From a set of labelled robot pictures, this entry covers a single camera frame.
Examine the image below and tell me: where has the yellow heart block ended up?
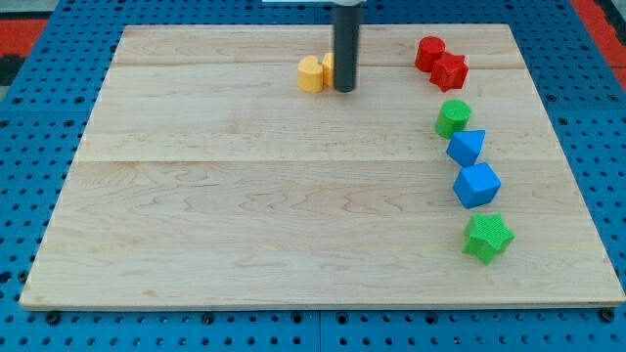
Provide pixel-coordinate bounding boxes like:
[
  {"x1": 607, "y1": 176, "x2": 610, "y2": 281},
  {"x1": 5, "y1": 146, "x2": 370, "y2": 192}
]
[{"x1": 297, "y1": 56, "x2": 324, "y2": 93}]

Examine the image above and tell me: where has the light wooden board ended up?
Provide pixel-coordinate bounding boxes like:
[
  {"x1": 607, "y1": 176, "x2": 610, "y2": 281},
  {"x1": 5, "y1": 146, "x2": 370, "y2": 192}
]
[{"x1": 20, "y1": 24, "x2": 625, "y2": 311}]

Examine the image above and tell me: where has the yellow block behind rod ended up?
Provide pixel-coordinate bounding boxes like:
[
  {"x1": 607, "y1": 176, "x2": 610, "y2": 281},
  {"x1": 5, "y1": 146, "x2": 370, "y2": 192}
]
[{"x1": 322, "y1": 52, "x2": 335, "y2": 88}]

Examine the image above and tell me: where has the blue triangular prism block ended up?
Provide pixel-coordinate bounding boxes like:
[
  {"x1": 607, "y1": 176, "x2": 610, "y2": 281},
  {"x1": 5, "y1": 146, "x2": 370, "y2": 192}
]
[{"x1": 446, "y1": 129, "x2": 486, "y2": 167}]

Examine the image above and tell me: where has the green cylinder block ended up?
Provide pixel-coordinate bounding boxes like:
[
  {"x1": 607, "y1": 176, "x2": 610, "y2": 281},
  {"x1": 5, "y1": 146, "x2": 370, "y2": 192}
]
[{"x1": 435, "y1": 99, "x2": 472, "y2": 139}]

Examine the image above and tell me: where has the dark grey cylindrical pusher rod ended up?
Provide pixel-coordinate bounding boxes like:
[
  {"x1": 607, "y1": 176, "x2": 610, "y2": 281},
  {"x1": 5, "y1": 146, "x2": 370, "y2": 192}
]
[{"x1": 333, "y1": 0, "x2": 362, "y2": 93}]

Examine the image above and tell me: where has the blue cube block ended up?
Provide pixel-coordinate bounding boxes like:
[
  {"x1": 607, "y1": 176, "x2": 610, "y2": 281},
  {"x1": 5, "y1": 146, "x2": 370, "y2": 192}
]
[{"x1": 453, "y1": 162, "x2": 502, "y2": 208}]

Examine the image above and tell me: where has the red star block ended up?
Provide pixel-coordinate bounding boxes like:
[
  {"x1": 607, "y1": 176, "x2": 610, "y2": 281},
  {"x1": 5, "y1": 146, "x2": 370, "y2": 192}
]
[{"x1": 429, "y1": 52, "x2": 469, "y2": 92}]

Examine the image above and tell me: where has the red cylinder block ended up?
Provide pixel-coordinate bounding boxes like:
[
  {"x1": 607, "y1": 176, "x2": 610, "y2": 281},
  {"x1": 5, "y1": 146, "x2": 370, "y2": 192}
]
[{"x1": 415, "y1": 36, "x2": 446, "y2": 72}]

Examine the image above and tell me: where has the green star block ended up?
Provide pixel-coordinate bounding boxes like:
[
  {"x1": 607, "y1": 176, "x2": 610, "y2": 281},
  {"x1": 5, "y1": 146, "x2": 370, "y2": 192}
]
[{"x1": 462, "y1": 213, "x2": 515, "y2": 265}]

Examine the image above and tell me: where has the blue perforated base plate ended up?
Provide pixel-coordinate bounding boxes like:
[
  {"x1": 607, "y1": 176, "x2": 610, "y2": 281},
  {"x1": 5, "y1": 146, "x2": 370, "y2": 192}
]
[{"x1": 1, "y1": 0, "x2": 625, "y2": 351}]

